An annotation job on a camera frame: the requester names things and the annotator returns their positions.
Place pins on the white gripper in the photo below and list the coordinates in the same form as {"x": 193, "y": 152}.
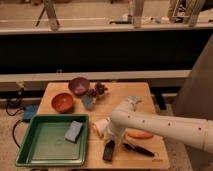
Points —
{"x": 114, "y": 132}

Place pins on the black eraser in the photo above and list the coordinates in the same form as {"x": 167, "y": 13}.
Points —
{"x": 108, "y": 151}

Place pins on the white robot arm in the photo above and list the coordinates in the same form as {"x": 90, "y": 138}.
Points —
{"x": 197, "y": 133}

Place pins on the orange carrot toy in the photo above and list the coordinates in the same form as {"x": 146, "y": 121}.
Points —
{"x": 139, "y": 135}

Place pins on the white paper cup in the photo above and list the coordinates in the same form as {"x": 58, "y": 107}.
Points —
{"x": 100, "y": 126}

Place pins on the blue cloth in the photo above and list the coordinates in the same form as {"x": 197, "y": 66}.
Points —
{"x": 134, "y": 100}

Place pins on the small blue cup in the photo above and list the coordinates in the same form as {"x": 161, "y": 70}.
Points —
{"x": 88, "y": 102}

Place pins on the blue sponge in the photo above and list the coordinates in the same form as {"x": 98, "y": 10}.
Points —
{"x": 73, "y": 131}

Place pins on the dark grape bunch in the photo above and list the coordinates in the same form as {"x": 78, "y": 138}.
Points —
{"x": 98, "y": 90}

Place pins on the purple bowl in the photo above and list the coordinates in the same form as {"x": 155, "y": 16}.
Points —
{"x": 79, "y": 85}

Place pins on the orange bowl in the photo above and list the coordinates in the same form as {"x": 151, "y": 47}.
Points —
{"x": 62, "y": 102}

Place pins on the green plastic tray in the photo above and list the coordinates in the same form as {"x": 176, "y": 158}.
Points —
{"x": 44, "y": 143}

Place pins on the blue box on floor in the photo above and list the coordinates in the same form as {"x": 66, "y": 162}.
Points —
{"x": 29, "y": 112}

